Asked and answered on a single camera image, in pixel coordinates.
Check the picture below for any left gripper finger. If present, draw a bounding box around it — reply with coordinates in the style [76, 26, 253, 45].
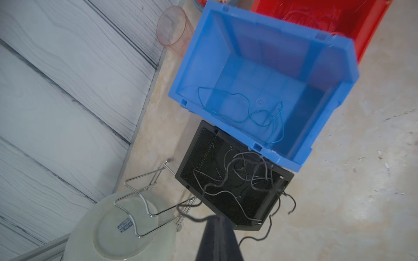
[196, 215, 243, 261]

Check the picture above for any blue cable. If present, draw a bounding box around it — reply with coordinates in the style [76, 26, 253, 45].
[196, 86, 285, 146]

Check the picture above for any red cable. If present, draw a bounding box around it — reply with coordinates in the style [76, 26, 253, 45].
[282, 8, 340, 32]

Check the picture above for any black storage bin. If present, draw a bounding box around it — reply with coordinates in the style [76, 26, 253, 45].
[175, 120, 294, 231]

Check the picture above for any white plate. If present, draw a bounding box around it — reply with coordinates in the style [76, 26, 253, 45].
[63, 191, 176, 261]

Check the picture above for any blue storage bin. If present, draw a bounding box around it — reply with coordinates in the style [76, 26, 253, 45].
[169, 1, 359, 172]

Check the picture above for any pink plastic cup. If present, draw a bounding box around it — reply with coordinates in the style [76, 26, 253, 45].
[156, 6, 194, 57]

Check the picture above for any red storage bin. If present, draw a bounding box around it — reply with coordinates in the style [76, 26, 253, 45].
[251, 0, 392, 63]

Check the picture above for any left aluminium frame post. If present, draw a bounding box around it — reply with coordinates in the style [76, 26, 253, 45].
[12, 234, 70, 261]

